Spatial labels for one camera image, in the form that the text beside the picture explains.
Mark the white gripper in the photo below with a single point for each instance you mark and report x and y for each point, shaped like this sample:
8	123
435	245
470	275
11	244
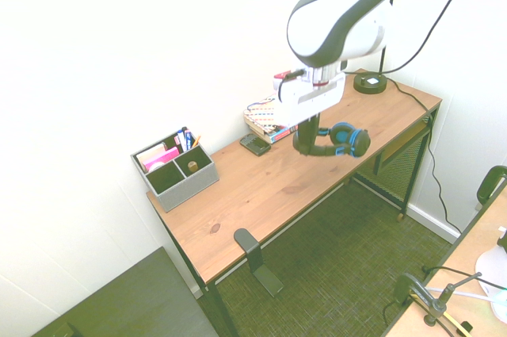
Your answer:
301	105

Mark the black and blue headphone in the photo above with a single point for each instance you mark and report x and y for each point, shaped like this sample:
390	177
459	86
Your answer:
358	142

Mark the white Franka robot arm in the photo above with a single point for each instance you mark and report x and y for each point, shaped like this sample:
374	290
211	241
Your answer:
317	27

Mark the black metal headphone hanger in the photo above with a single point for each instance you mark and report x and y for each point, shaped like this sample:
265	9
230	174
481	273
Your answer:
257	261

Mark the book with red blue spine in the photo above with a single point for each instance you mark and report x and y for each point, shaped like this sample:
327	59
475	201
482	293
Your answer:
282	135

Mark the thick beige book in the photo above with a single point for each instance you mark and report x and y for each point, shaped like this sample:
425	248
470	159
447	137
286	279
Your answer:
261	127

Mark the black calculator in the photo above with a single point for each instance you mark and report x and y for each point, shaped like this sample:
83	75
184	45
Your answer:
255	145

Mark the black lamp base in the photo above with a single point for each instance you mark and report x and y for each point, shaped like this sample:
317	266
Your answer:
370	84

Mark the wooden lower shelf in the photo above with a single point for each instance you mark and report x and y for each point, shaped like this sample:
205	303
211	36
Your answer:
400	146

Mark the orange pencil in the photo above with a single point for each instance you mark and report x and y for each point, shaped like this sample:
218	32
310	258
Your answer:
196	142

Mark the small wooden stamp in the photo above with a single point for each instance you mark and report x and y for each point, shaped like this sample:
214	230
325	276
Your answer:
193	166

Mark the blue marker pen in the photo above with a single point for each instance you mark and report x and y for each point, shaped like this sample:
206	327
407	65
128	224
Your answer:
184	138

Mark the white red marker pen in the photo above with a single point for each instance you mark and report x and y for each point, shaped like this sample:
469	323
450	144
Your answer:
179	142

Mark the grey desk organizer box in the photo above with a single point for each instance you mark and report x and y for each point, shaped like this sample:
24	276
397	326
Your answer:
190	190

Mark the pink sticky notes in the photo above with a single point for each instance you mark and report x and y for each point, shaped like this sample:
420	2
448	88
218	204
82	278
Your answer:
160	158

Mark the beige notepad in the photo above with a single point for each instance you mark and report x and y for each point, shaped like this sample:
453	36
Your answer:
150	154

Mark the black table clamp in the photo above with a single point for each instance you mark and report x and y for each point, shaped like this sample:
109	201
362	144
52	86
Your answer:
416	287

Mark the wooden desk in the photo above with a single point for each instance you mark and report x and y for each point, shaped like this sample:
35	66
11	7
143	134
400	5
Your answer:
214	305

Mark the white rounded base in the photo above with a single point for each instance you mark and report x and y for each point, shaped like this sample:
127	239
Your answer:
493	265

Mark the white and red wrist camera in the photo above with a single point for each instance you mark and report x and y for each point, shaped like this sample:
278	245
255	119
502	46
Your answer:
286	77

